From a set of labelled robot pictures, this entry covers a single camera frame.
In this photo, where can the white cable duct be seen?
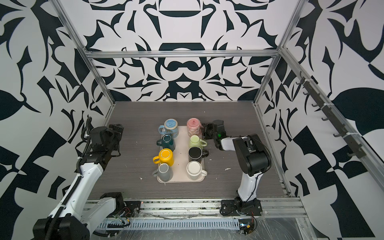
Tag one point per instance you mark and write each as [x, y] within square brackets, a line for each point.
[171, 224]

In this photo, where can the green light controller board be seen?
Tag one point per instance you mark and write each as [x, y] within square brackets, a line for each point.
[247, 226]

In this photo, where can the grey mug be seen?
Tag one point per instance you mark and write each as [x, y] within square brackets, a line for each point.
[164, 173]

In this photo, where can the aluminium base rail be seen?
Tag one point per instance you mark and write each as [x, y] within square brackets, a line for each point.
[273, 208]

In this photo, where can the yellow mug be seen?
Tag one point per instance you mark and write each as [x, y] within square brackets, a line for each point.
[165, 156]

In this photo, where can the dark green mug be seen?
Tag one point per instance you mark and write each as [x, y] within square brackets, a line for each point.
[167, 142]

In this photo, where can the white mug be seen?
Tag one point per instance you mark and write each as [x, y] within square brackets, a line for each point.
[195, 170]

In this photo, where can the beige serving tray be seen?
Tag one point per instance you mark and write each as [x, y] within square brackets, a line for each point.
[181, 160]

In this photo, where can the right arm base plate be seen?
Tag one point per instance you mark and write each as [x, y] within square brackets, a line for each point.
[238, 208]

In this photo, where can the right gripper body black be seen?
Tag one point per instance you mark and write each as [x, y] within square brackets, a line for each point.
[215, 137]

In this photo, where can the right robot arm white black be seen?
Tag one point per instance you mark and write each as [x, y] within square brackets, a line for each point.
[253, 156]

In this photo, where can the pink floral mug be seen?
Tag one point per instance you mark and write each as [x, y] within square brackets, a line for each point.
[195, 127]

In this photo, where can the light blue mug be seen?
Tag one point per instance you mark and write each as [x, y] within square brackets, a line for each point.
[170, 127]

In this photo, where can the light green mug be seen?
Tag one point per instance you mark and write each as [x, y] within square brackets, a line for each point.
[196, 141]

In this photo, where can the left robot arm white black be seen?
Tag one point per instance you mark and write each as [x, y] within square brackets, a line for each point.
[68, 221]

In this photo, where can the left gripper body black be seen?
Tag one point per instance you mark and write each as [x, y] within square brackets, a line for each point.
[114, 136]

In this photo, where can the wall hook rail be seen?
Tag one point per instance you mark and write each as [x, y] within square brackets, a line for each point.
[334, 116]

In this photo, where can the black mug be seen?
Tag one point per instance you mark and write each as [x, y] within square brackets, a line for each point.
[195, 153]

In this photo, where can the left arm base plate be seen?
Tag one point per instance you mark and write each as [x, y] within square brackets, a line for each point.
[131, 209]

